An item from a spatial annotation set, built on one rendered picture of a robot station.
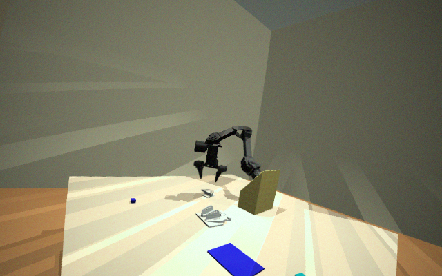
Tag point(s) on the blue flat rectangular plate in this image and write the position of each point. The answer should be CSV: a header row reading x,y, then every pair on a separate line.
x,y
235,261

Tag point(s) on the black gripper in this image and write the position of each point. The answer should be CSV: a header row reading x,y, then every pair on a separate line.
x,y
211,161

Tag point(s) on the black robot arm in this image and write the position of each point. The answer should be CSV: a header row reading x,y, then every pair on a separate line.
x,y
248,163

